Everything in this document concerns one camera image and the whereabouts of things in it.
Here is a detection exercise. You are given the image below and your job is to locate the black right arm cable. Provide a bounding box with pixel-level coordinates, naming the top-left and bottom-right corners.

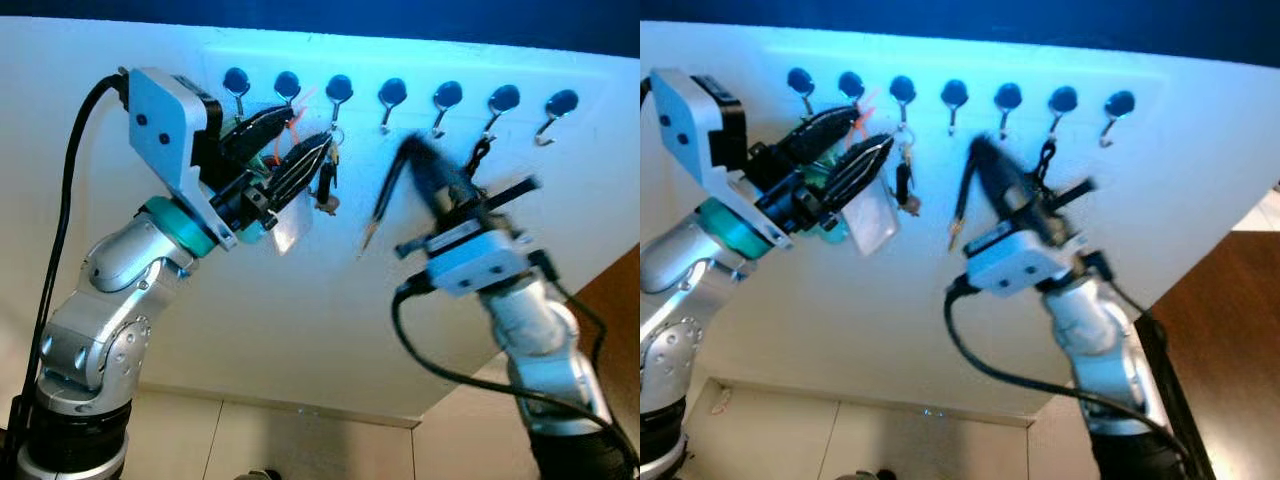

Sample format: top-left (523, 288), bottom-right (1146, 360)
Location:
top-left (942, 280), bottom-right (1201, 479)
top-left (390, 280), bottom-right (641, 476)

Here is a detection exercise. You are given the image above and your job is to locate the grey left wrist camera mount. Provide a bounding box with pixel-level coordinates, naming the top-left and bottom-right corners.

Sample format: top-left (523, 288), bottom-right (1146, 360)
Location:
top-left (650, 68), bottom-right (791, 249)
top-left (125, 67), bottom-right (241, 251)

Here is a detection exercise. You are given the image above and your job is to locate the key with brown fob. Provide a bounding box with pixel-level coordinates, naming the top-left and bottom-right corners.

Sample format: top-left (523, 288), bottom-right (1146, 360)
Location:
top-left (313, 125), bottom-right (346, 216)
top-left (893, 128), bottom-right (923, 218)

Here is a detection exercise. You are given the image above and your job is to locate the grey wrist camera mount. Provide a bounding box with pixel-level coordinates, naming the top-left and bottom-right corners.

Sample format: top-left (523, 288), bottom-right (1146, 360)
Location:
top-left (125, 67), bottom-right (241, 251)
top-left (425, 228), bottom-right (533, 298)
top-left (965, 232), bottom-right (1086, 298)
top-left (650, 68), bottom-right (791, 249)

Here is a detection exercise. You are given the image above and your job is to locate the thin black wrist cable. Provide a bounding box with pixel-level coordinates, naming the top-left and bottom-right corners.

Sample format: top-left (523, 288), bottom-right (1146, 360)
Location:
top-left (1095, 255), bottom-right (1161, 331)
top-left (540, 255), bottom-right (609, 381)

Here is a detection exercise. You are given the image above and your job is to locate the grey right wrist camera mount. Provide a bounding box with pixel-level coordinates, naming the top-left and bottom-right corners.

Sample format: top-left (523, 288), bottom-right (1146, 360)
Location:
top-left (425, 228), bottom-right (533, 298)
top-left (965, 232), bottom-right (1086, 298)

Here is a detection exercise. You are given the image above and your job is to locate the black strap with brass key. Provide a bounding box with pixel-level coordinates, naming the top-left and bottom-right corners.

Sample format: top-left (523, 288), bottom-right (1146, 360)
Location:
top-left (945, 135), bottom-right (991, 253)
top-left (357, 138), bottom-right (421, 259)

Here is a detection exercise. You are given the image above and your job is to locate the teal plush keychain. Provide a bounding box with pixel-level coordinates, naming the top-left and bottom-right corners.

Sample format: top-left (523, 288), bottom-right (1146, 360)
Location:
top-left (790, 118), bottom-right (851, 241)
top-left (225, 115), bottom-right (291, 246)

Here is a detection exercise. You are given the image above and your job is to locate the key bunch with red tie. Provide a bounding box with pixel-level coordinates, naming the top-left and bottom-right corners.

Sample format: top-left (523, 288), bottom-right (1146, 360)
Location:
top-left (840, 88), bottom-right (906, 258)
top-left (268, 85), bottom-right (341, 256)

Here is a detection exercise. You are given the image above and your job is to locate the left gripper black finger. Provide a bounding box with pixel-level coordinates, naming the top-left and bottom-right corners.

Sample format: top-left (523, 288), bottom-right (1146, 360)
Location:
top-left (815, 133), bottom-right (898, 211)
top-left (222, 105), bottom-right (298, 166)
top-left (265, 133), bottom-right (336, 211)
top-left (775, 103), bottom-right (863, 166)

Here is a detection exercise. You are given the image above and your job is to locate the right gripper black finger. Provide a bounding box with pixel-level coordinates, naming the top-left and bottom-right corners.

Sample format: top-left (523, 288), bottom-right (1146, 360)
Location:
top-left (400, 135), bottom-right (461, 218)
top-left (420, 138), bottom-right (485, 213)
top-left (970, 135), bottom-right (1038, 234)
top-left (990, 138), bottom-right (1063, 231)

